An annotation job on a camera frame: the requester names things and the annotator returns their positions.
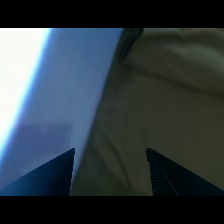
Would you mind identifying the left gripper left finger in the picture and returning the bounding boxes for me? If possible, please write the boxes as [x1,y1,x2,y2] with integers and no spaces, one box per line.
[0,147,76,197]

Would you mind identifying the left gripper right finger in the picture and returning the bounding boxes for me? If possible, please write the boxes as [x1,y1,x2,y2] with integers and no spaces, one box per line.
[145,147,224,197]

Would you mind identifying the brown trousers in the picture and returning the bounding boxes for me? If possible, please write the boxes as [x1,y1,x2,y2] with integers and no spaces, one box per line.
[69,28,224,197]

